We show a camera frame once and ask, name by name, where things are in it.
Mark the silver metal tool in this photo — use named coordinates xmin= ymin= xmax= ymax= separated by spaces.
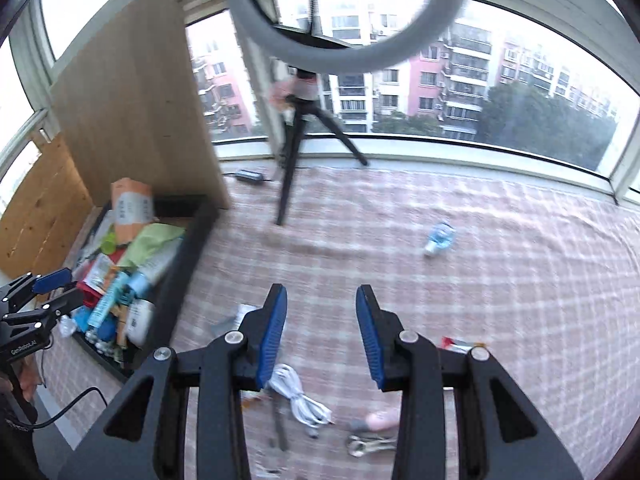
xmin=347 ymin=434 xmax=398 ymax=458

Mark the pink paper tag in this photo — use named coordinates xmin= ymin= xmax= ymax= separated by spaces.
xmin=267 ymin=80 xmax=296 ymax=111

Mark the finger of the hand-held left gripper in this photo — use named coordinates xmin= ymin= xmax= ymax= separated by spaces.
xmin=0 ymin=267 xmax=73 ymax=311
xmin=0 ymin=287 xmax=83 ymax=336

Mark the light blue long case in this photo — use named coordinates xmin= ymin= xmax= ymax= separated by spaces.
xmin=87 ymin=270 xmax=131 ymax=331

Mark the small blue bottle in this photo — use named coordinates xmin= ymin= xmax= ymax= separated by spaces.
xmin=424 ymin=221 xmax=457 ymax=257

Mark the black tray container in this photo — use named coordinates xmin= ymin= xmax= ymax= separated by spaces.
xmin=65 ymin=194 xmax=221 ymax=386

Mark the black cable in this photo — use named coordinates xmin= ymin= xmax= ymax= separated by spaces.
xmin=20 ymin=385 xmax=108 ymax=431

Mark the white cable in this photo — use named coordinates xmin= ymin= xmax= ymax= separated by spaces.
xmin=267 ymin=364 xmax=335 ymax=438

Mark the white round gadget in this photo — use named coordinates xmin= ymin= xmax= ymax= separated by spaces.
xmin=125 ymin=299 xmax=156 ymax=348

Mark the red snack packet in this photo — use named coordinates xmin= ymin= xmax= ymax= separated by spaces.
xmin=441 ymin=336 xmax=487 ymax=353

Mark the orange carton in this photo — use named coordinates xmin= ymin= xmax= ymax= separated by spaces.
xmin=110 ymin=178 xmax=155 ymax=246

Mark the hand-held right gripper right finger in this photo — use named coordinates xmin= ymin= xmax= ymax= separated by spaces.
xmin=355 ymin=284 xmax=583 ymax=480

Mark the pink plaid cloth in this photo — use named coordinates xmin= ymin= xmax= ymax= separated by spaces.
xmin=45 ymin=162 xmax=640 ymax=480

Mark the cotton swab bundle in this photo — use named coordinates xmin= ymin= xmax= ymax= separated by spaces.
xmin=85 ymin=327 xmax=126 ymax=361

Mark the red white packet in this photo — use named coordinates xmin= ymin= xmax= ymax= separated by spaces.
xmin=82 ymin=254 xmax=118 ymax=293

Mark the ring light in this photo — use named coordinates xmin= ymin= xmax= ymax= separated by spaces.
xmin=220 ymin=0 xmax=468 ymax=63

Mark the white blue-capped tube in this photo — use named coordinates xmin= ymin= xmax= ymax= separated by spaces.
xmin=122 ymin=240 xmax=183 ymax=301

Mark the pink handle peeler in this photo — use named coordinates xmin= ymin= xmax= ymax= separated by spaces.
xmin=348 ymin=410 xmax=401 ymax=433

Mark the wooden board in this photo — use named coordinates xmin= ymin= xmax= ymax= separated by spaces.
xmin=49 ymin=0 xmax=232 ymax=211

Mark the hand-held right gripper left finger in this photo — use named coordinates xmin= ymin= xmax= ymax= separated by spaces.
xmin=57 ymin=283 xmax=289 ymax=480

